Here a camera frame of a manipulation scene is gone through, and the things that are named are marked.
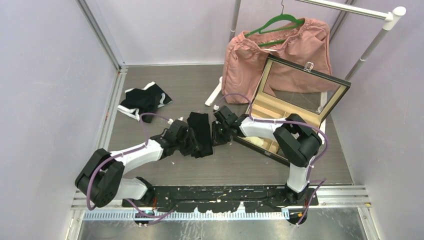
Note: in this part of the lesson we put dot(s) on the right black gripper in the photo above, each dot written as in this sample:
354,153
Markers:
216,140

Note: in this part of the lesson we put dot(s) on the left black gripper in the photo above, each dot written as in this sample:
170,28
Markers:
193,146

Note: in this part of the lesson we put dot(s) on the plain black underwear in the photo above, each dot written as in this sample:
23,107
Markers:
199,122

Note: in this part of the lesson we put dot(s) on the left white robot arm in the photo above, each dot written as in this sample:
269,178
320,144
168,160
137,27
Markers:
102,178

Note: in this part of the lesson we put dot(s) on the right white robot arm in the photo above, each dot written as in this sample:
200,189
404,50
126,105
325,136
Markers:
299,142

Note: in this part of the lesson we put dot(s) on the cream rolled underwear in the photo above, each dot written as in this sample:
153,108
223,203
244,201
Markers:
255,140

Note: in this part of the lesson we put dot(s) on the black white-trimmed underwear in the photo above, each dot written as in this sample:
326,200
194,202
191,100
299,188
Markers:
146,100

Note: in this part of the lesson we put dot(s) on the black compartment storage box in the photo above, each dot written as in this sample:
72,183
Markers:
287,88

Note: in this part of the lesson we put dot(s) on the pink hanging shorts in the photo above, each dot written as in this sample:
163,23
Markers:
246,55

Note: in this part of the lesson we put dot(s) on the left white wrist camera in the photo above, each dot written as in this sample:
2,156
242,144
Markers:
178,122

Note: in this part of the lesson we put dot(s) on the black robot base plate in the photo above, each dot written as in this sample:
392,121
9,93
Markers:
223,199

